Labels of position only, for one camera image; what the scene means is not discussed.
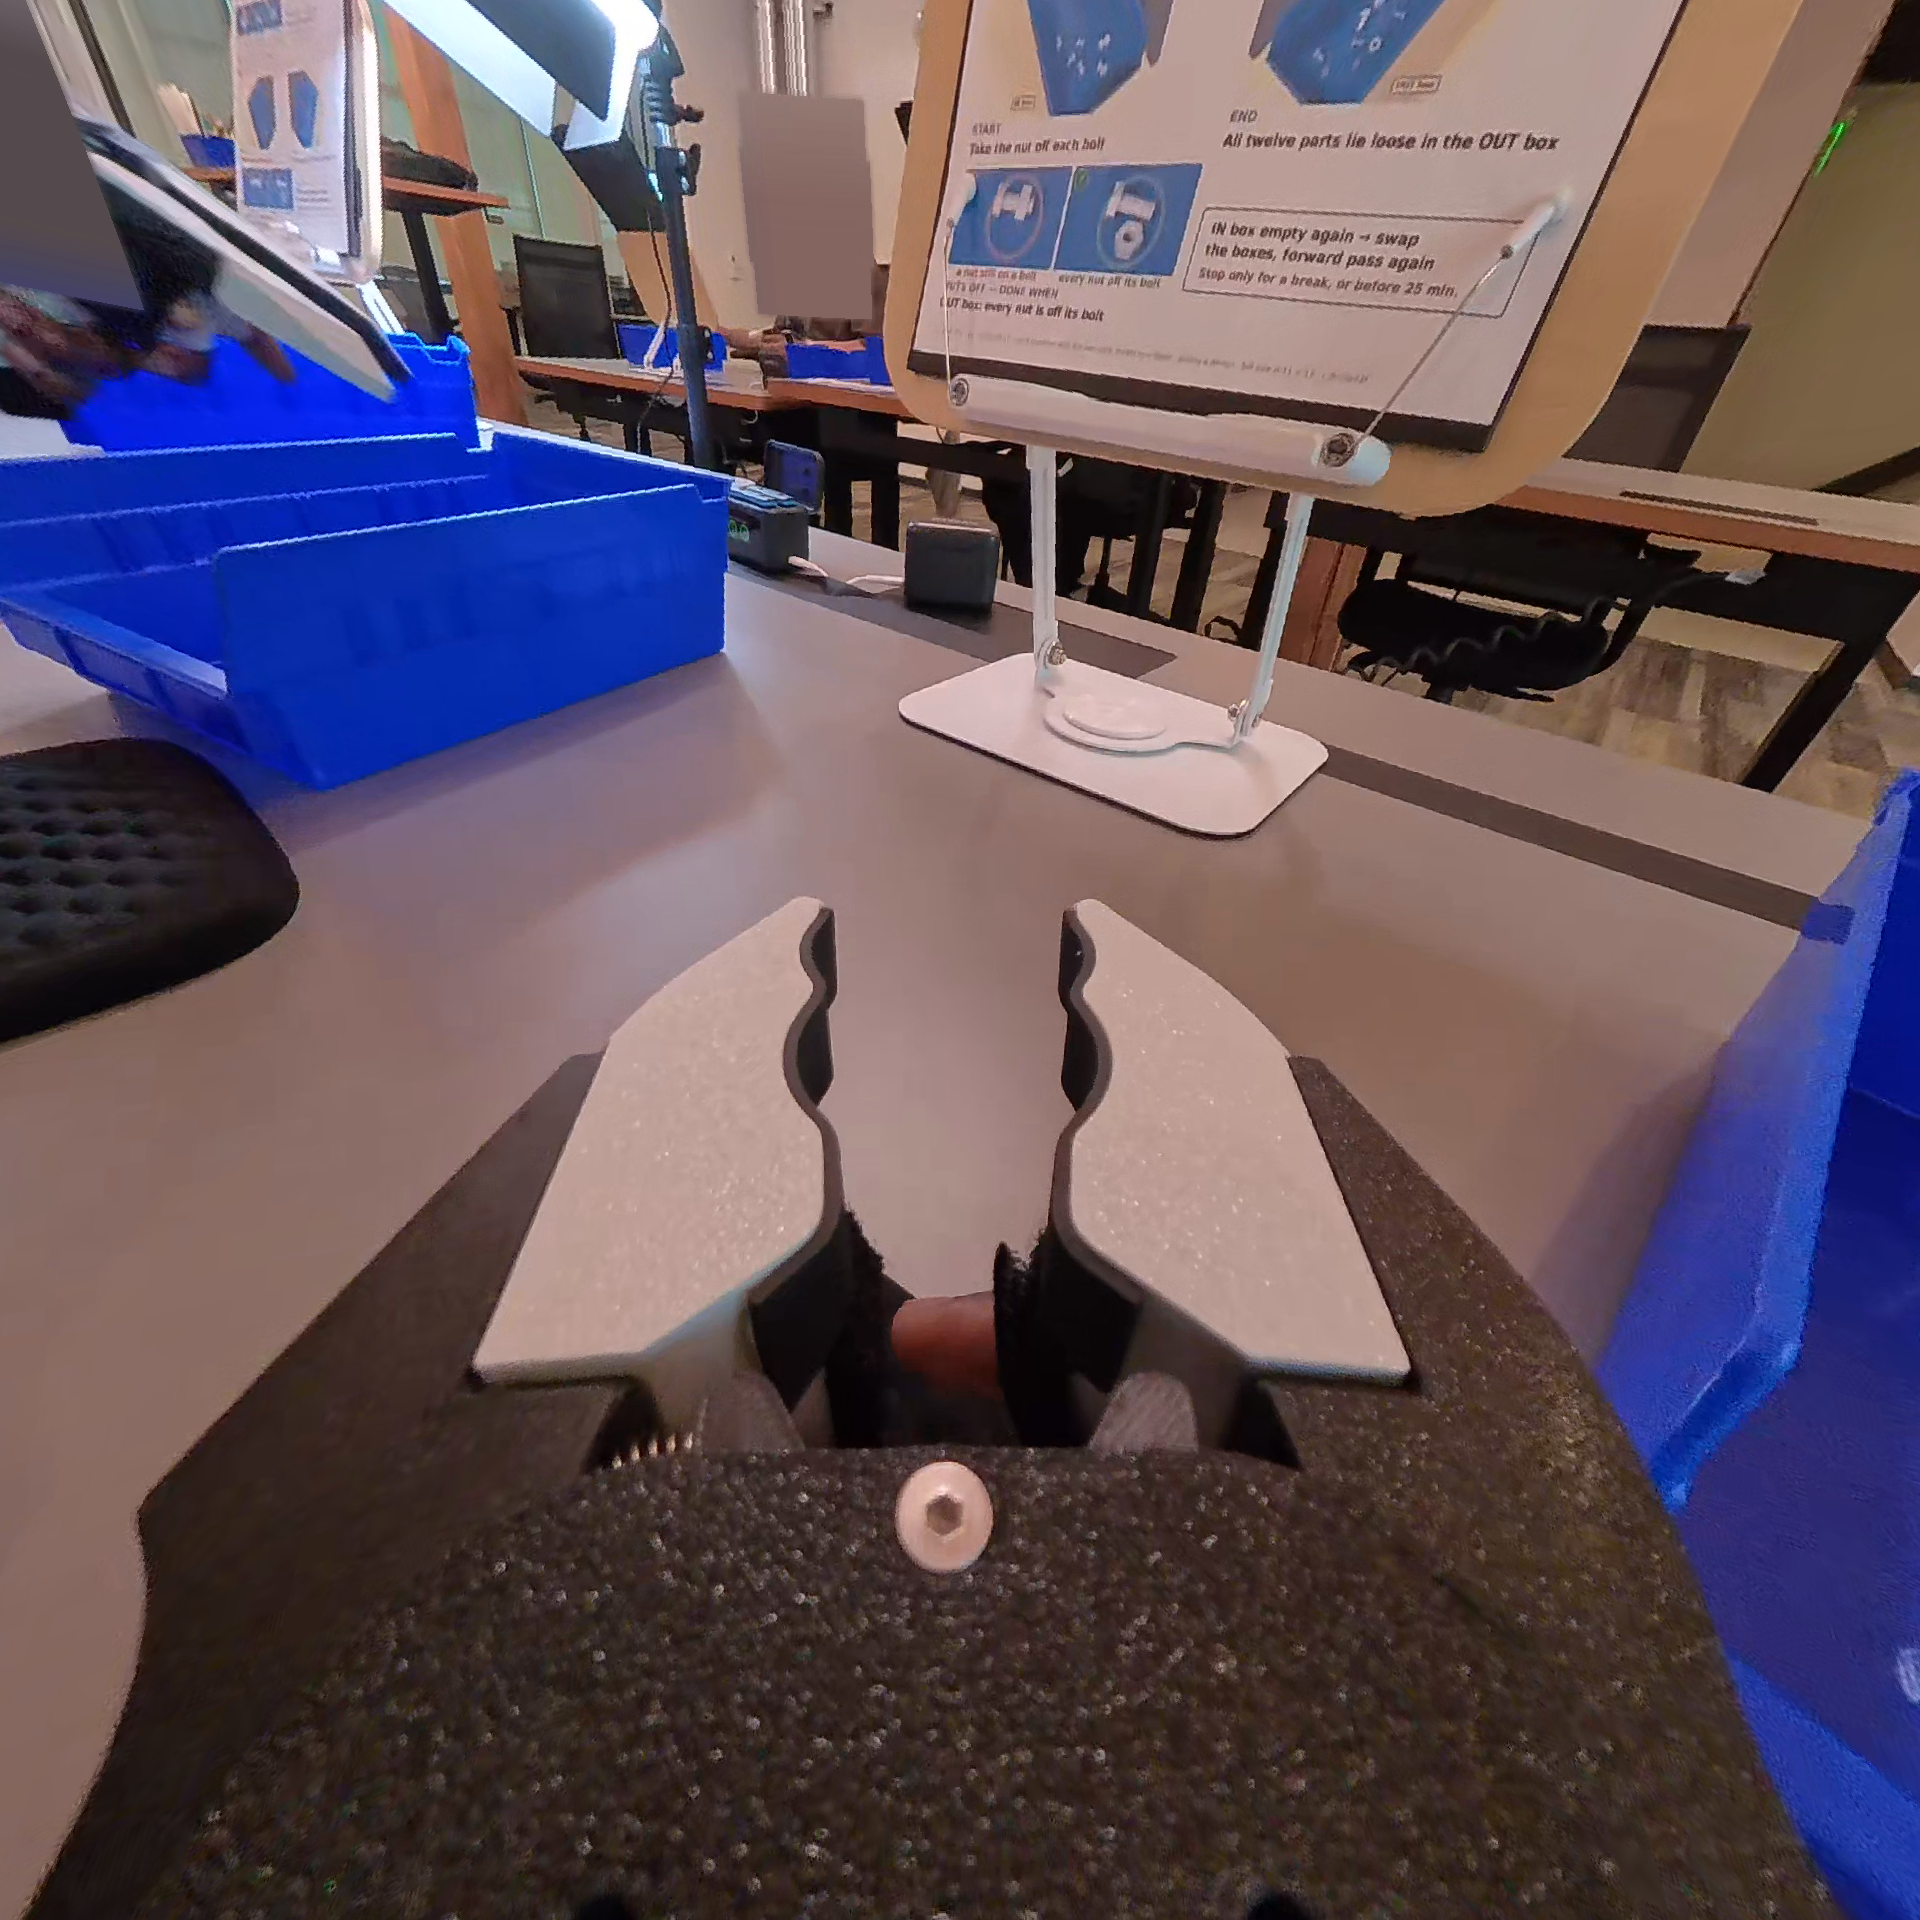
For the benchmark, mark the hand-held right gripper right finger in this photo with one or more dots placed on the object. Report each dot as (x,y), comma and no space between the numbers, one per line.
(1227,1188)

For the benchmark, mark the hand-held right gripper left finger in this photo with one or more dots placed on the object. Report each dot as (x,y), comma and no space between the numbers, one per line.
(675,1188)

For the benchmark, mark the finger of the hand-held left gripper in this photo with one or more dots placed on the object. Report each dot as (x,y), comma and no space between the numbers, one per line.
(242,271)

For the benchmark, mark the blue plastic box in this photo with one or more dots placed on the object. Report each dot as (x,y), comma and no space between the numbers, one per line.
(421,631)

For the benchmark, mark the large blue plastic bin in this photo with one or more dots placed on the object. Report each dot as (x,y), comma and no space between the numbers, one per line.
(1802,1351)

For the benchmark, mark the printed poster banner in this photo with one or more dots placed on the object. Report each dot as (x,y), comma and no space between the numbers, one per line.
(300,123)

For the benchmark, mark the black office chair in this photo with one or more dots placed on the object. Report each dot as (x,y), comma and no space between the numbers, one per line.
(564,297)
(1500,615)

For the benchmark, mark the studio light on stand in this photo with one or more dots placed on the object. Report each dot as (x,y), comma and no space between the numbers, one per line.
(617,93)

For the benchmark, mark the wooden office desk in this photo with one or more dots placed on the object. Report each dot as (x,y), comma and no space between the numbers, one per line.
(1681,526)
(692,386)

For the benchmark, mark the small black device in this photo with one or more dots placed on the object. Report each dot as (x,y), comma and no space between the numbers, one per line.
(772,529)

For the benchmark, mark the row of blue bins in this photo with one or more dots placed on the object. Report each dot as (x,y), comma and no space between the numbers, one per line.
(827,357)

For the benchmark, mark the black mesh cushion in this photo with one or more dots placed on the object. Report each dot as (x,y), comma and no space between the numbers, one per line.
(122,886)

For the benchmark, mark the small black box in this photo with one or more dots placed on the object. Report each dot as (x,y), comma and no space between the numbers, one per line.
(957,567)

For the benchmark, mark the sign on white stand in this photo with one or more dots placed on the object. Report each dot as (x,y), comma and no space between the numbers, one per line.
(1323,181)

